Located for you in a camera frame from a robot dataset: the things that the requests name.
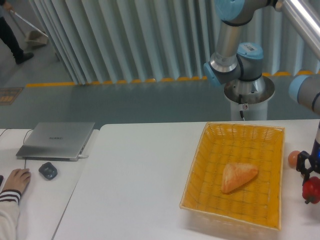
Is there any white striped sleeve forearm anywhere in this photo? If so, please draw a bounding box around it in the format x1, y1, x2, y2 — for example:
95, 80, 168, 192
0, 189, 22, 240

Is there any black keyboard edge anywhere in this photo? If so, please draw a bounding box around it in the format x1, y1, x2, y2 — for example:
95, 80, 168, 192
0, 175, 4, 186

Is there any white usb plug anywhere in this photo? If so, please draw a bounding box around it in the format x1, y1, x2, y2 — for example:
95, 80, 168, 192
78, 155, 89, 159

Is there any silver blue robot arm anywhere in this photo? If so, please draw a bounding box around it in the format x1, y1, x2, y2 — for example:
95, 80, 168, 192
203, 0, 320, 186

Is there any red bell pepper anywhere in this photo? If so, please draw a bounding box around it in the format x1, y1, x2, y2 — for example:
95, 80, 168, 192
302, 176, 320, 204

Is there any brown egg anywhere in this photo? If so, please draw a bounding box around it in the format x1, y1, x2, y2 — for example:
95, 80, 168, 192
287, 150, 300, 168

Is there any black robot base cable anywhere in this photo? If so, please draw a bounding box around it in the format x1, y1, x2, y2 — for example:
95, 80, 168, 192
238, 93, 247, 122

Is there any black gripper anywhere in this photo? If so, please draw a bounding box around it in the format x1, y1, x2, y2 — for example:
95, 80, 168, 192
296, 141, 320, 185

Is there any black computer mouse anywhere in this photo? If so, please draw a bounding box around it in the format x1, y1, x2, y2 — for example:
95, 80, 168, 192
21, 168, 31, 186

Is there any person in dark clothes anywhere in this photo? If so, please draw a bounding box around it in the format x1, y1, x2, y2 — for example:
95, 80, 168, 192
0, 10, 34, 65

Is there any beige dustpan with handle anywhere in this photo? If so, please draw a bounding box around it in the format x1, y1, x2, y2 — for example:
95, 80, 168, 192
9, 10, 49, 48

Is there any person's hand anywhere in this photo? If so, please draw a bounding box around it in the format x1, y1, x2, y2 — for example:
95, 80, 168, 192
2, 168, 28, 194

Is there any yellow woven basket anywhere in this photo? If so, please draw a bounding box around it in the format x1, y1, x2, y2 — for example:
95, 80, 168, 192
179, 122, 285, 230

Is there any black laptop cable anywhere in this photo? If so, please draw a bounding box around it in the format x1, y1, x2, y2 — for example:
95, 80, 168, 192
0, 128, 34, 146

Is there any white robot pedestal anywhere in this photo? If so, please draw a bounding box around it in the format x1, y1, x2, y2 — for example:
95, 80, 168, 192
224, 76, 275, 121

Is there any triangular bread pastry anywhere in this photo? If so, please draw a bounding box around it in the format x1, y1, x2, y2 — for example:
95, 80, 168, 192
221, 163, 259, 194

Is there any silver closed laptop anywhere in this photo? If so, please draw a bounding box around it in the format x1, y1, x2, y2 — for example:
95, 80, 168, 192
16, 122, 95, 161

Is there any dark grey small case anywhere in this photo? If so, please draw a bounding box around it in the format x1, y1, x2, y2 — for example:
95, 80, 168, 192
38, 162, 58, 181

